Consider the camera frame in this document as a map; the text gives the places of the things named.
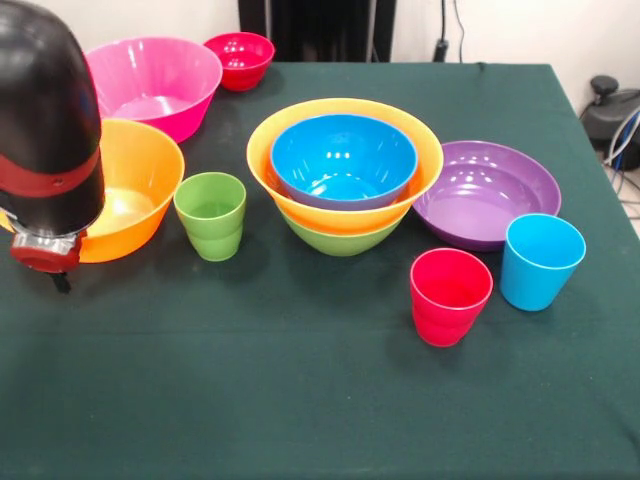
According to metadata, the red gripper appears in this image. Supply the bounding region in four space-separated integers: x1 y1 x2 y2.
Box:
10 243 82 294

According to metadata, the orange bowl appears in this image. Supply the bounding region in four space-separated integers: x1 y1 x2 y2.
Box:
246 97 445 236
79 118 186 264

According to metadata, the blue bowl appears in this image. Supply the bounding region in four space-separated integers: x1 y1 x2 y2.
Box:
270 113 419 212

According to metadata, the green cup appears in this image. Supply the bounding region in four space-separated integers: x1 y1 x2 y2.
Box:
172 171 248 263

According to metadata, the dark green tablecloth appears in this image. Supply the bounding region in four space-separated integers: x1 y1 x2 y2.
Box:
0 60 640 480

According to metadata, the pink bowl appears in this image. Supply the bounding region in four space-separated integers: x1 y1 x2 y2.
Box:
84 37 224 145

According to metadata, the red bowl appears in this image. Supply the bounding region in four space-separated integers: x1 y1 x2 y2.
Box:
203 31 277 93

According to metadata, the green bowl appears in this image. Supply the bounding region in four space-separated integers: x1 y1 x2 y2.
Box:
277 204 404 258

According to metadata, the red cup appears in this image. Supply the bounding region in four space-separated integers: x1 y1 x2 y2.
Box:
409 247 495 349

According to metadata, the purple bowl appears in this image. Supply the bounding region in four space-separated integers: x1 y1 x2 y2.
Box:
412 139 563 252

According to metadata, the blue cup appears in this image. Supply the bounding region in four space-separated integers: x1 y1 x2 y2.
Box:
500 212 587 313

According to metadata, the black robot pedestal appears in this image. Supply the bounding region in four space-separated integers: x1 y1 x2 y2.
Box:
238 0 397 64

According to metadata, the black wall cable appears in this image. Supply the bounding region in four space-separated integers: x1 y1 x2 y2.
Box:
432 0 469 64

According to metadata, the floor cable bundle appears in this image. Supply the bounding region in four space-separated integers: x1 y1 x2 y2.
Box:
602 107 640 221

